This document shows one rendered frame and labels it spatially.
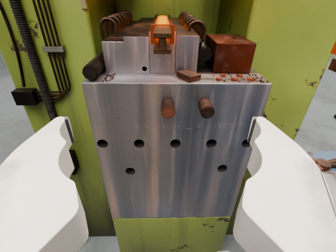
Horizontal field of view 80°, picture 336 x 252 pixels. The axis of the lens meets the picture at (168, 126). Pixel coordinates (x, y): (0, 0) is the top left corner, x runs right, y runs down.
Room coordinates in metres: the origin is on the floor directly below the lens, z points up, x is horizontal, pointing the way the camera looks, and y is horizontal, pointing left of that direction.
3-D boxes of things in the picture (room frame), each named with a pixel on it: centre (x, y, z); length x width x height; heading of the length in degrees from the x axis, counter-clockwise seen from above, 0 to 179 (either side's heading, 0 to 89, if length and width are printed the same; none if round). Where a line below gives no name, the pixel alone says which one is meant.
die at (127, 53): (0.65, 0.05, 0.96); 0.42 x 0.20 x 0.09; 2
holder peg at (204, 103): (0.36, -0.08, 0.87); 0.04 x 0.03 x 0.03; 2
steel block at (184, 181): (0.66, -0.01, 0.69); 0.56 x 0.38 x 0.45; 2
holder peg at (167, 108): (0.36, 0.00, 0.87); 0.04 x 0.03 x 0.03; 2
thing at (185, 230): (0.66, -0.01, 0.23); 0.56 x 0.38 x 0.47; 2
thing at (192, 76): (0.41, -0.04, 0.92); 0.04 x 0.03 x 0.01; 34
